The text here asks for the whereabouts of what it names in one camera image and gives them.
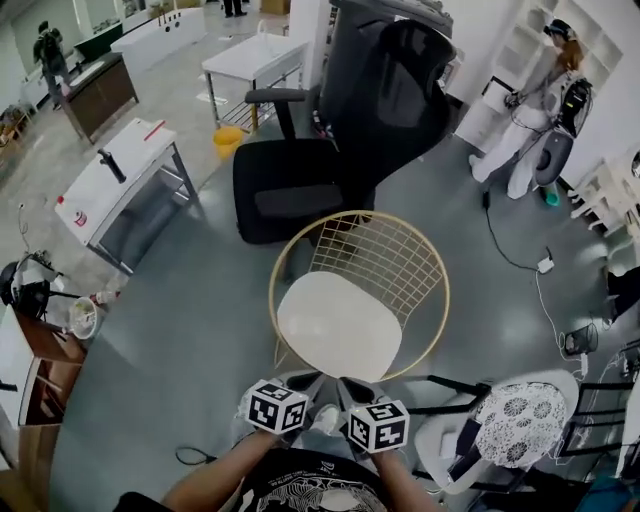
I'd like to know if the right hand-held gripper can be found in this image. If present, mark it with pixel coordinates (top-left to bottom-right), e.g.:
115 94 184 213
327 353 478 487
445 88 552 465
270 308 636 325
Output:
335 375 411 460

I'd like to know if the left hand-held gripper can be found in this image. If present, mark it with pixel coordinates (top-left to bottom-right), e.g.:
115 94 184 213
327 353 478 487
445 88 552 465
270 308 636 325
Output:
241 371 327 448

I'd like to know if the white seat cushion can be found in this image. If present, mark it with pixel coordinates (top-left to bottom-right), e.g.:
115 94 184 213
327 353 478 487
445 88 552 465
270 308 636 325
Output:
276 271 404 383

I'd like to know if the gold wire chair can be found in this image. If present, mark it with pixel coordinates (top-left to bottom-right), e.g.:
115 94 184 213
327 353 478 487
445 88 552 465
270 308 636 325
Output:
268 209 451 387

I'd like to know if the person's right forearm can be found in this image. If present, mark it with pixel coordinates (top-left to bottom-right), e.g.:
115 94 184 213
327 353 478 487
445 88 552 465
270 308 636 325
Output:
372 448 434 512

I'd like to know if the person's left forearm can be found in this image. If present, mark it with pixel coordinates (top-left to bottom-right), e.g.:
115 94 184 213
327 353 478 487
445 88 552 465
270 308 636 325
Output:
160 428 282 512

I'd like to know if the floral patterned round cushion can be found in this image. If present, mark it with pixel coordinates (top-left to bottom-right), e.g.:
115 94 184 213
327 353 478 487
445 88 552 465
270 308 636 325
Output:
473 381 568 469

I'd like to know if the black office chair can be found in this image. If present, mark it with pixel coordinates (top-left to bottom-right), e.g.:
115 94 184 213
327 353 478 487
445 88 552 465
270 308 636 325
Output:
232 0 461 246

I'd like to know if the white slatted chair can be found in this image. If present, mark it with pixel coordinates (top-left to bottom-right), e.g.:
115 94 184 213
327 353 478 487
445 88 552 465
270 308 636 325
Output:
569 144 640 239

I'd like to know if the person's white shoe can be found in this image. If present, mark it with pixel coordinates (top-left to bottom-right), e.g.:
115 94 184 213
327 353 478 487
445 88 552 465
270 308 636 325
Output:
307 403 342 437

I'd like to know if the black printed t-shirt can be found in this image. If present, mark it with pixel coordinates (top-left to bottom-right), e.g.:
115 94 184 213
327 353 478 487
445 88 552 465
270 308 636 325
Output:
113 447 401 512

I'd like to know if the white bowl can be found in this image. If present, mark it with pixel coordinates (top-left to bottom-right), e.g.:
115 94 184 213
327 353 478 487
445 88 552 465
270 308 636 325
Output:
67 295 103 340

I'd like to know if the brown wooden desk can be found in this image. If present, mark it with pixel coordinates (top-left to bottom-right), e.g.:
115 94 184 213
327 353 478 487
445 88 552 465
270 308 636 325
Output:
0 304 89 512

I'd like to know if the yellow bucket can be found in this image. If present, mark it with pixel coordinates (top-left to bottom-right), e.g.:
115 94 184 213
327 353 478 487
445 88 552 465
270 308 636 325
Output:
212 125 244 161

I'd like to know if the white table with shelf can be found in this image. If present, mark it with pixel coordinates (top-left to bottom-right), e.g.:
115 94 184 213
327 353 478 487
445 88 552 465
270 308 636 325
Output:
201 34 308 133

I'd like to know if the dark wooden cabinet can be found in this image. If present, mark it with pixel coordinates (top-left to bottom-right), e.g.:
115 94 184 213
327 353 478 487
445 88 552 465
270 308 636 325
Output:
62 51 141 146

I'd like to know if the white counter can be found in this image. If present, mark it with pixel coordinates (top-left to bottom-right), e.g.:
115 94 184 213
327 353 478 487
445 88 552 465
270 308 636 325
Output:
109 6 208 76

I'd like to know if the white shelving unit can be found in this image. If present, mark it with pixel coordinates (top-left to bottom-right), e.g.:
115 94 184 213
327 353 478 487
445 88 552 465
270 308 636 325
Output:
453 0 626 151

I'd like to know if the black floor cable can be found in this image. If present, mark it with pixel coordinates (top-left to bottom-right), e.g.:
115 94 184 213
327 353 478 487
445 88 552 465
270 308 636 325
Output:
173 444 219 466

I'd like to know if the white cable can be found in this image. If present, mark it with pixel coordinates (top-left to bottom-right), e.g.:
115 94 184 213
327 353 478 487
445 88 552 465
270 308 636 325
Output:
534 269 591 376

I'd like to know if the black wire waste basket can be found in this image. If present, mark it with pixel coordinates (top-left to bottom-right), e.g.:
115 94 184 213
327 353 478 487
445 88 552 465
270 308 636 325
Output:
558 321 600 359

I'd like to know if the white metal frame table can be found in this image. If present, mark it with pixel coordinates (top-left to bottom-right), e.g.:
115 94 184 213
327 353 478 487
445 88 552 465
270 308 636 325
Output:
54 117 207 277

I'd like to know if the black handle tool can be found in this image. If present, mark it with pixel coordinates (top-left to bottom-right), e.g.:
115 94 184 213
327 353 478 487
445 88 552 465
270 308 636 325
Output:
96 147 126 183

